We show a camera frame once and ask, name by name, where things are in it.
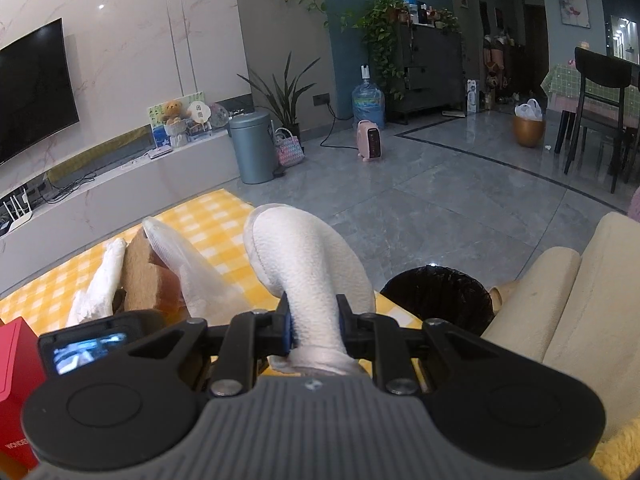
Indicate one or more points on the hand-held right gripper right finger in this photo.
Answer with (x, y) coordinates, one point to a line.
(343, 320)

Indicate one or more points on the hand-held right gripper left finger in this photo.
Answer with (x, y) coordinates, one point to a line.
(286, 327)

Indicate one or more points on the white terry sock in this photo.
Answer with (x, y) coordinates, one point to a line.
(300, 260)

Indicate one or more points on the translucent plastic bag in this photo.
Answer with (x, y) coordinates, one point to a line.
(195, 270)

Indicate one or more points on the red box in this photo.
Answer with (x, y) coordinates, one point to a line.
(17, 385)

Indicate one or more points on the black trash bin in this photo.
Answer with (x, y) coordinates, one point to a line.
(435, 300)

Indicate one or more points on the brown fuzzy sock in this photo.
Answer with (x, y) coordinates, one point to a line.
(142, 270)

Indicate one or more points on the yellow checked tablecloth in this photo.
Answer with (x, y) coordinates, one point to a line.
(210, 220)

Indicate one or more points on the white router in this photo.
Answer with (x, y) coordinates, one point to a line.
(15, 215)

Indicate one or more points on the white marble television cabinet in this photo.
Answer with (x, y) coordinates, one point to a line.
(125, 195)

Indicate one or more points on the pastel woven bag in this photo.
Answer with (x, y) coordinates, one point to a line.
(289, 152)

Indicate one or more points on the grey pedal trash can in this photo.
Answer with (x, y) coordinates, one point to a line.
(252, 150)

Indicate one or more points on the pink space heater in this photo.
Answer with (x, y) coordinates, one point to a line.
(369, 141)

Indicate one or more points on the white set-top box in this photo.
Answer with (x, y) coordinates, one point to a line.
(160, 153)

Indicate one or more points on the blue water jug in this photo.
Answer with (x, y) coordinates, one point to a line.
(368, 105)

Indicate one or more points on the round glass ornament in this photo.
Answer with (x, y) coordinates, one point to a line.
(218, 115)

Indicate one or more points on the long-leaf potted plant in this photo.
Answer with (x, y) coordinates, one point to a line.
(285, 100)

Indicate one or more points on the teddy bear bouquet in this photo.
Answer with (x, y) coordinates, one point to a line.
(174, 115)

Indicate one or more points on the beige sofa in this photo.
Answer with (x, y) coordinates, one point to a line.
(590, 310)

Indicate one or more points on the white tall box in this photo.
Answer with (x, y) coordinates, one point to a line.
(472, 95)

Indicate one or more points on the black television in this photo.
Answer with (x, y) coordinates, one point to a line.
(30, 95)

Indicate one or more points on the golden waste bin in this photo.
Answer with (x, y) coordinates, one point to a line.
(529, 134)

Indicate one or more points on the dark sideboard cabinet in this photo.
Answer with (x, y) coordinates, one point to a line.
(435, 70)

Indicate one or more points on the white plastic bin bag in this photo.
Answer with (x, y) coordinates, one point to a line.
(529, 109)

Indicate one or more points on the trailing pothos plant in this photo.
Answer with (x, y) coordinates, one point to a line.
(380, 35)

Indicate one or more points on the coat rack with clothes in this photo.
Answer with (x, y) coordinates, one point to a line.
(496, 65)

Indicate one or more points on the yellow fuzzy blanket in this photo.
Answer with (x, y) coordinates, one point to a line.
(620, 460)

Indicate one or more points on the small water dispenser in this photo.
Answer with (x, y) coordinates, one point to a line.
(410, 7)

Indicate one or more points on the dining table with green cloth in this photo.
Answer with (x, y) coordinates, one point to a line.
(562, 87)

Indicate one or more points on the black dining chair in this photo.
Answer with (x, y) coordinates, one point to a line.
(600, 75)

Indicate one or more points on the wall socket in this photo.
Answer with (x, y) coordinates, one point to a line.
(321, 99)

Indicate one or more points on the framed wall picture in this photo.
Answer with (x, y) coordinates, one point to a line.
(573, 6)

